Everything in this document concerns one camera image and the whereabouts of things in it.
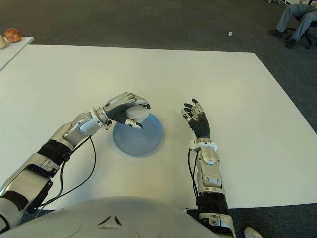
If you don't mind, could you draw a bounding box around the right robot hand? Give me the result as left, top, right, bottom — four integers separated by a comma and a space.
180, 98, 211, 140

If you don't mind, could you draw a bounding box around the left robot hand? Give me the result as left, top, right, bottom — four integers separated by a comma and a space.
95, 92, 151, 131

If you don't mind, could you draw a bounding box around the white charger cube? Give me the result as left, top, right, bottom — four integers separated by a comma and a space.
125, 105, 150, 124

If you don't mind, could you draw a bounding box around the blue plate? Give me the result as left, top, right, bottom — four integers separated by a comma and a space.
112, 113, 165, 157

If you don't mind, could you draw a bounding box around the grey robot torso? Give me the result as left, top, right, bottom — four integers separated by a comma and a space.
0, 195, 223, 238

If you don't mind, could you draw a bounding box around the white side table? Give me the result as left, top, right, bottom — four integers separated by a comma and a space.
0, 36, 35, 72

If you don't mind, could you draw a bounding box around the white shoe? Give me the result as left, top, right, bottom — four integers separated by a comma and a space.
244, 227, 264, 238

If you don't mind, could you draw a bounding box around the reddish brown bread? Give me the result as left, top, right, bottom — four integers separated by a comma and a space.
3, 28, 22, 42

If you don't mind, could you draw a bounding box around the seated person in jeans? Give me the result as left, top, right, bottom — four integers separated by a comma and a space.
267, 0, 317, 48

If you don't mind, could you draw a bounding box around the black office chair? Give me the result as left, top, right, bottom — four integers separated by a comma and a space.
284, 14, 317, 49

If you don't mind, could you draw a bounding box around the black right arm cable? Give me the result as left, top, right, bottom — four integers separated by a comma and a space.
187, 148, 203, 214

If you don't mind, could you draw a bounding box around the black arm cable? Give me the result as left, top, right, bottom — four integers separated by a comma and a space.
187, 148, 203, 214
32, 119, 97, 214

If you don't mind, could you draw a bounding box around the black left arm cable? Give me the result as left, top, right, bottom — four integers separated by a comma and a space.
32, 119, 97, 214

